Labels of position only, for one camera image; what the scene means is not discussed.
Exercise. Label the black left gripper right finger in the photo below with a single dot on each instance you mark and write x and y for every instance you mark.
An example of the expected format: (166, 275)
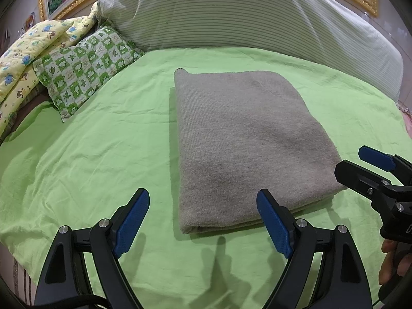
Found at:
(341, 280)

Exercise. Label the yellow patterned blanket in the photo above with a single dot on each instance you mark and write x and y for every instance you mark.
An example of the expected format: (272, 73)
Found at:
(19, 83)

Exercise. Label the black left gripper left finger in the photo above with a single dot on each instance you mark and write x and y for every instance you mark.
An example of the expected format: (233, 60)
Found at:
(64, 280)

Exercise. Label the green checkered cushion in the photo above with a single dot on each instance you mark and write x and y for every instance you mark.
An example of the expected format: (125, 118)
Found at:
(73, 74)

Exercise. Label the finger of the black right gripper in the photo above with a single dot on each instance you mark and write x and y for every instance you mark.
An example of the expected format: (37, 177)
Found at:
(360, 180)
(376, 158)

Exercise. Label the right hand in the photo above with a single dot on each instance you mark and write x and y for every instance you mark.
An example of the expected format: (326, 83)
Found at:
(387, 268)

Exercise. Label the striped white pillow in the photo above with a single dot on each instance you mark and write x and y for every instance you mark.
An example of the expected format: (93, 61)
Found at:
(320, 31)

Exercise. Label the beige knit sweater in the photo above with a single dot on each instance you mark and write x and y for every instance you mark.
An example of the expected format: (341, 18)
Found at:
(242, 132)

